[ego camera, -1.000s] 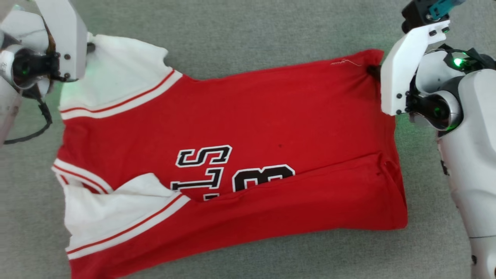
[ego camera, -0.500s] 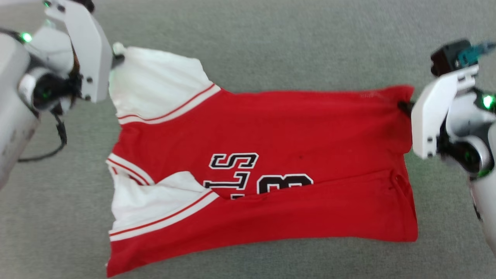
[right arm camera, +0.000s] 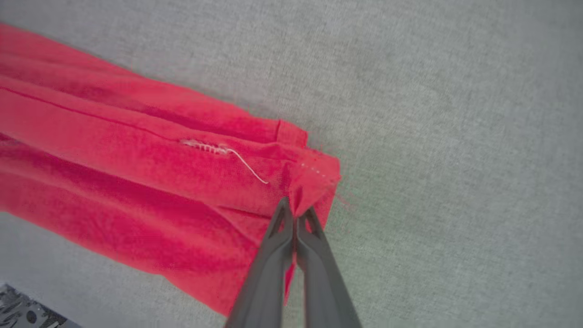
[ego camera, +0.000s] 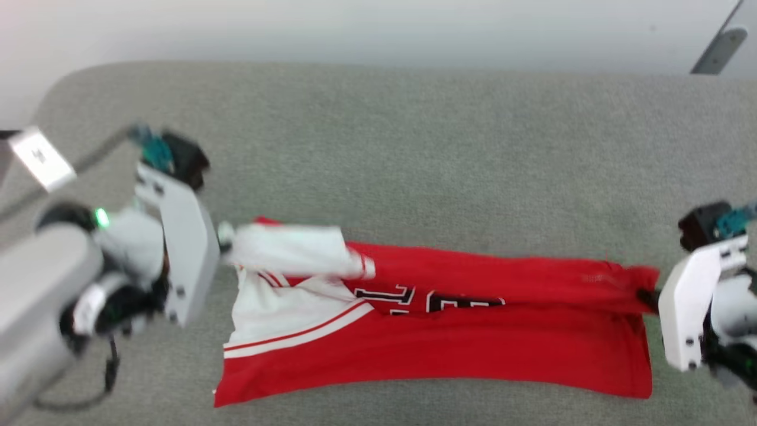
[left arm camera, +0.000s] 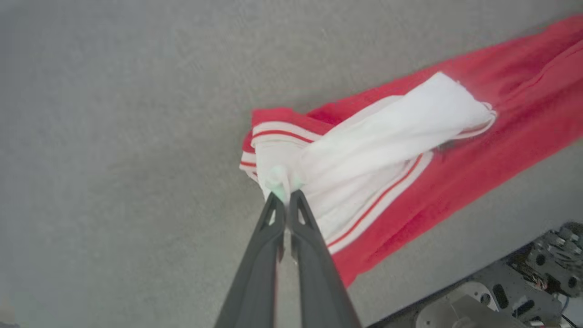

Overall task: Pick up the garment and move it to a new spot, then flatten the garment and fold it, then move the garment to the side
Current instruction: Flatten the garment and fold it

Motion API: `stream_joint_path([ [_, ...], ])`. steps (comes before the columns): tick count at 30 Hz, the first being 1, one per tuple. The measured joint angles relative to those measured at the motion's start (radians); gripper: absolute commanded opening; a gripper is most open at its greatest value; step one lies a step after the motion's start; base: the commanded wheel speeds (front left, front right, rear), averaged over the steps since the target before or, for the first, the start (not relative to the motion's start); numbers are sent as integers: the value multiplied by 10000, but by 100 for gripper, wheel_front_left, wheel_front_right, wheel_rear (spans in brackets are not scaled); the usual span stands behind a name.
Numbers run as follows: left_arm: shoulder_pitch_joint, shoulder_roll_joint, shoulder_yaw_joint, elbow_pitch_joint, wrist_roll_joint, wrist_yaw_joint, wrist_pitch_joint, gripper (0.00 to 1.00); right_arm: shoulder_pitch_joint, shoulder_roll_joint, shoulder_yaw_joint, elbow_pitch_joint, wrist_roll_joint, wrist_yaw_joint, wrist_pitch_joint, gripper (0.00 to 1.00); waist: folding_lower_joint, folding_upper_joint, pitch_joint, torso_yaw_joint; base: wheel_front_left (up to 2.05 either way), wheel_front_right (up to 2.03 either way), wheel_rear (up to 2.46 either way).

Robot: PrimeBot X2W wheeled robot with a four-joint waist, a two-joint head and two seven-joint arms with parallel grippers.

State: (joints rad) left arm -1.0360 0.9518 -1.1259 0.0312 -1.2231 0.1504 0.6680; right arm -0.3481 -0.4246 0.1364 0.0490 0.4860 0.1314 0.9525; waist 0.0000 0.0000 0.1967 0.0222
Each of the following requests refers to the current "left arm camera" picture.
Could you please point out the red white Bulls jersey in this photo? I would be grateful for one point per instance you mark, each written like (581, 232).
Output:
(455, 173)

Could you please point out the grey fabric sofa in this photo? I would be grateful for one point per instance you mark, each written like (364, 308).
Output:
(114, 136)

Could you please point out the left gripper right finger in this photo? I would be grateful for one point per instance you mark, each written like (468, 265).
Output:
(319, 282)

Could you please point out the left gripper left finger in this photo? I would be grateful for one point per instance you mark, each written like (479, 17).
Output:
(255, 273)

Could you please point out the metal robot base chassis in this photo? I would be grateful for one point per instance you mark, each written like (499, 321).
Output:
(501, 296)

